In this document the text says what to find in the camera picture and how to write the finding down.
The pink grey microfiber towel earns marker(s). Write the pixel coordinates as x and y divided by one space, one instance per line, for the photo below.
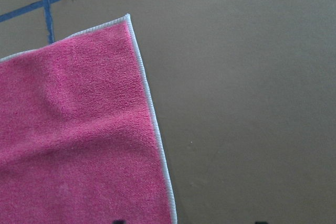
80 142

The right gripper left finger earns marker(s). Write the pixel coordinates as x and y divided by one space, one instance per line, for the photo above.
119 221

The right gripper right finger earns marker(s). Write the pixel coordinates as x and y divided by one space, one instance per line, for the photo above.
261 222

